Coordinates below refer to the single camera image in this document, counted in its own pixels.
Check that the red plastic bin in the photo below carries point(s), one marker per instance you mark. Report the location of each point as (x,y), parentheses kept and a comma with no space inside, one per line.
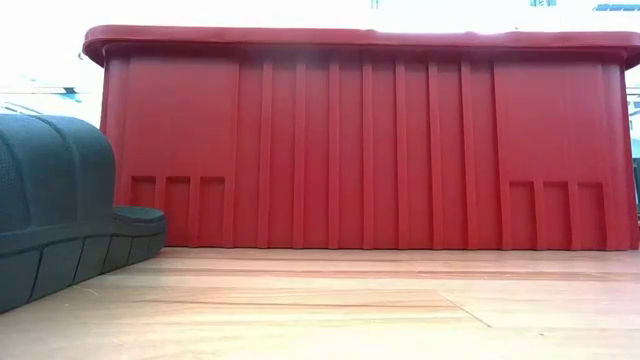
(350,150)

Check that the black foam slide sandal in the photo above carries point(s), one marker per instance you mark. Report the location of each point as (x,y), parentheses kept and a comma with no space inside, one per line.
(50,175)

